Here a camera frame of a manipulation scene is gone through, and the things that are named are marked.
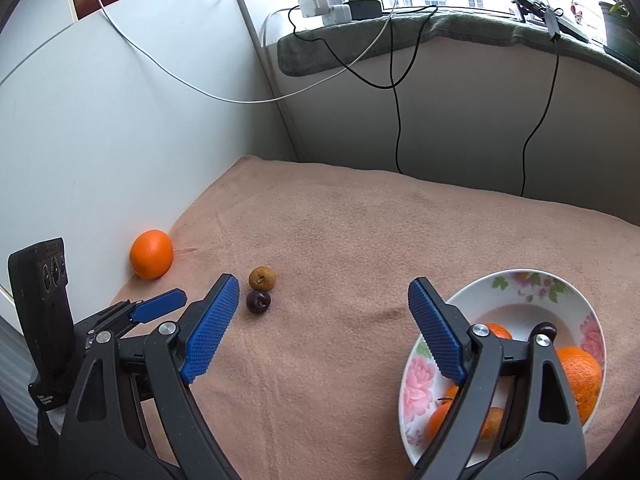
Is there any small orange kumquat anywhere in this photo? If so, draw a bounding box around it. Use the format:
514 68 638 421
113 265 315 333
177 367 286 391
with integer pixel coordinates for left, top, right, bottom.
442 385 458 402

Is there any orange mandarin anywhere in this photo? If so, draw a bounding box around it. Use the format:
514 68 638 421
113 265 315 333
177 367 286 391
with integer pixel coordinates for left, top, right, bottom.
425 399 452 442

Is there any large orange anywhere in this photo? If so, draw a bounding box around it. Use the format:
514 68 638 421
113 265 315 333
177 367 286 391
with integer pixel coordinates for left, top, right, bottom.
556 347 602 426

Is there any mandarin with stem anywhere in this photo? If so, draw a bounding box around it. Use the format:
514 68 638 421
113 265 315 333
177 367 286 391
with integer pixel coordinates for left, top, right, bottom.
485 323 512 340

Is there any dark plum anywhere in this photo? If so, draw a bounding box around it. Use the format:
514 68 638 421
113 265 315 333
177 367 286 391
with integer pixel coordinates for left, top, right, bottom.
529 322 558 347

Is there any dark red cherry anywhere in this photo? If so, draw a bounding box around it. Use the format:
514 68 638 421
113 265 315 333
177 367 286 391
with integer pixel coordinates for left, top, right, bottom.
245 289 271 315

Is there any floral white plate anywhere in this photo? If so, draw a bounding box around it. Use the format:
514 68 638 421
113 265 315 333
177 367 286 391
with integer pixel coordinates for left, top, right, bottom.
397 268 608 468

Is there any pink towel table cover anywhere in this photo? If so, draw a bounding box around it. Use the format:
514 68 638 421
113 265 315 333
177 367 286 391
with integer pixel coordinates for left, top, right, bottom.
119 157 639 479

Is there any dark green sill cloth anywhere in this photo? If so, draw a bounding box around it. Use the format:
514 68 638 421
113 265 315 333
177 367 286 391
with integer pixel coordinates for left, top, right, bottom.
275 12 640 86

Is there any white power strip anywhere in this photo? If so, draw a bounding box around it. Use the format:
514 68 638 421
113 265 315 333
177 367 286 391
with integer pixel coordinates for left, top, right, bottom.
298 0 352 26

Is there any black power adapter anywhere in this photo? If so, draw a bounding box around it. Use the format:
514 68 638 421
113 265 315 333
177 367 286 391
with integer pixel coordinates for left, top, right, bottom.
347 0 383 21

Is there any potted spider plant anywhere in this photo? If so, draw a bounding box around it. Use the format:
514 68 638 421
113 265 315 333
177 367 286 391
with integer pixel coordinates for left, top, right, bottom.
599 0 639 65

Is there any black device on sill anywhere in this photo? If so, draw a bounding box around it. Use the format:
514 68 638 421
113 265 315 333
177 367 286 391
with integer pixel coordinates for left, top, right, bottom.
511 0 589 44

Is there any medium orange by wall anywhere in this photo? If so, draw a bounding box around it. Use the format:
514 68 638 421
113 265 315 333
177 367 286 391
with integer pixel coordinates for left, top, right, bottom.
129 230 174 281

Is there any black cable right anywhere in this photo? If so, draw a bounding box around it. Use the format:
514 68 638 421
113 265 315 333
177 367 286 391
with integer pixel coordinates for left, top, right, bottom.
520 6 562 198

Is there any black cable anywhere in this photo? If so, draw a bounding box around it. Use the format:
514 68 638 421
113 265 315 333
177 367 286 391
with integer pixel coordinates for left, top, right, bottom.
286 4 440 175
520 6 562 198

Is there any white cable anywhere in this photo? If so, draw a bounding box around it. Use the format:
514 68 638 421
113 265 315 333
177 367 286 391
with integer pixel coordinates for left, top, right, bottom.
86 0 402 105

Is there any black cable left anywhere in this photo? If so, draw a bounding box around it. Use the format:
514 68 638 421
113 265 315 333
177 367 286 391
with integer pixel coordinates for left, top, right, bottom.
286 4 440 175

